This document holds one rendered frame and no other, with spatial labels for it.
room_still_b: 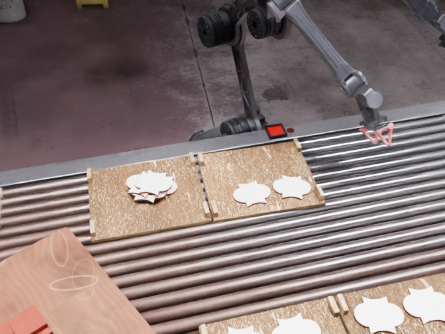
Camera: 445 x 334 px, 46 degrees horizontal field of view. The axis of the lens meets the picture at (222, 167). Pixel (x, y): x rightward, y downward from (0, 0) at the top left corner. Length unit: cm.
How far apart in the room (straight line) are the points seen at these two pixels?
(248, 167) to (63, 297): 85
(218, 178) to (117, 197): 38
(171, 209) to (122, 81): 247
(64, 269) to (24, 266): 12
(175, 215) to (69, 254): 40
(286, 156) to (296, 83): 215
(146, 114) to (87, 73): 75
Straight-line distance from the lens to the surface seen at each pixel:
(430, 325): 171
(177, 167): 203
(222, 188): 194
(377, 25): 515
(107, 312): 153
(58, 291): 160
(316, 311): 164
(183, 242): 180
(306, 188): 195
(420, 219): 198
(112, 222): 186
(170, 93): 405
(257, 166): 203
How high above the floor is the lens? 231
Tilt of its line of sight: 43 degrees down
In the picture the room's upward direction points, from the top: straight up
